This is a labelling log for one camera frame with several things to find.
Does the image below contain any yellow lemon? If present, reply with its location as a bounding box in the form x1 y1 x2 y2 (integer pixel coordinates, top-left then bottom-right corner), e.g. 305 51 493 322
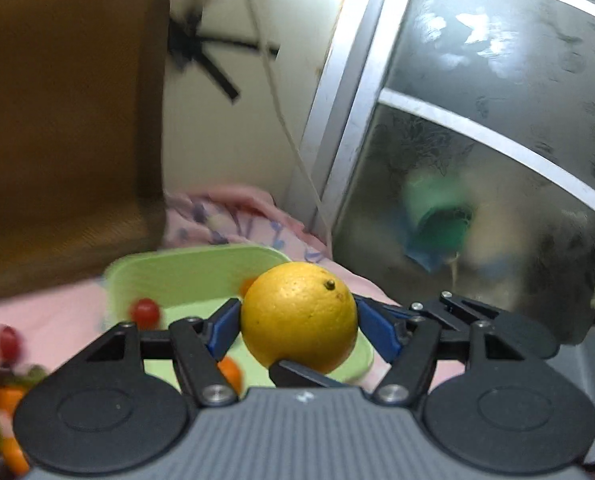
240 262 358 374

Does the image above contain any orange mandarin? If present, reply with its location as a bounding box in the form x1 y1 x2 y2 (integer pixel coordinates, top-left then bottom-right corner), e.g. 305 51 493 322
217 356 244 396

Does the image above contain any small orange cherry tomato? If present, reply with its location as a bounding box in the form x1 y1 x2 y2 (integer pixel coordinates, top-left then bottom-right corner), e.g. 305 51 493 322
239 278 256 297

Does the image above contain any light green plastic basket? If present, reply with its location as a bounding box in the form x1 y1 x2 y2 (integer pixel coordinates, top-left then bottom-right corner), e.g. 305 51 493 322
104 244 375 391

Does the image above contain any red cherry tomato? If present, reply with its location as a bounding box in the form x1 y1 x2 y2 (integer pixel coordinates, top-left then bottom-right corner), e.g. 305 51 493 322
130 298 161 330

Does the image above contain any frosted glass sliding door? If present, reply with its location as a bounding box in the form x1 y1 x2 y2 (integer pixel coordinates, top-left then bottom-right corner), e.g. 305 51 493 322
284 0 595 344

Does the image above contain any dark purple tomato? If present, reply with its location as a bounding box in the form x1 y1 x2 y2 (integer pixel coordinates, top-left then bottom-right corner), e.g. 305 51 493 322
0 325 22 363

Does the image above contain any brown woven seat cushion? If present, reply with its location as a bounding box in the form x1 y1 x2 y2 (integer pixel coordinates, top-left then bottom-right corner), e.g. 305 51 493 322
0 0 168 299

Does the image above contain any white power cable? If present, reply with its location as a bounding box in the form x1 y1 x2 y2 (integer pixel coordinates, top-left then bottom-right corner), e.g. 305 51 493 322
242 0 335 261

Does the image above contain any black tape on wall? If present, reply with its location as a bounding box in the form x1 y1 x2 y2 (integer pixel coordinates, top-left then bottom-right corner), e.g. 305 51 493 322
168 14 280 103

